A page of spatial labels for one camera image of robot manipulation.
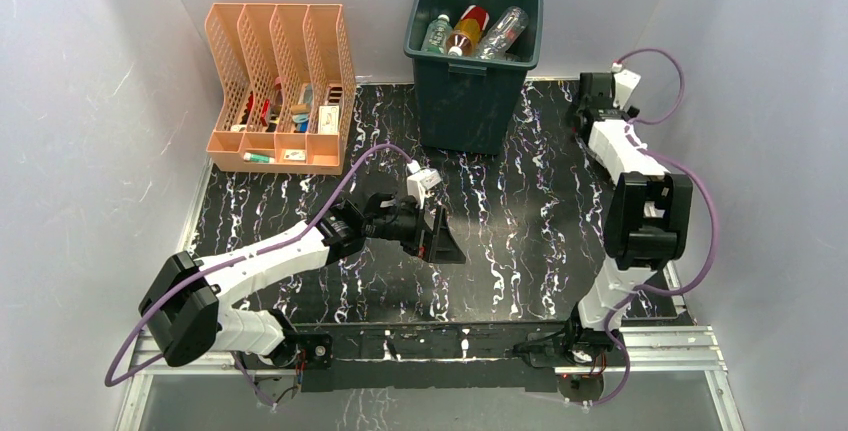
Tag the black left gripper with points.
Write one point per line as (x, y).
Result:
(437, 247)

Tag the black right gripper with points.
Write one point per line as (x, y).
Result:
(632, 113)

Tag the clear bottle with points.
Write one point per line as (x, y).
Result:
(503, 34)

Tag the gold red label bottle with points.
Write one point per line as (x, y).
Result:
(468, 32)

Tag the green tea bottle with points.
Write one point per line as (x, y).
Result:
(436, 35)

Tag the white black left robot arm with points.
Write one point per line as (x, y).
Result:
(191, 305)

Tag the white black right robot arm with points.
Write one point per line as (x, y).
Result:
(645, 229)

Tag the dark green plastic bin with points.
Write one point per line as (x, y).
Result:
(466, 103)

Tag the small white card box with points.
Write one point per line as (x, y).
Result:
(294, 155)

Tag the orange plastic file organizer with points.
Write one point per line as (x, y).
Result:
(288, 82)

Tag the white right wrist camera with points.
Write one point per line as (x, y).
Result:
(625, 83)

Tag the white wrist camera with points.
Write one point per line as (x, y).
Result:
(420, 181)
(625, 83)

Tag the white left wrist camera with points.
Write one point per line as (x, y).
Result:
(420, 181)

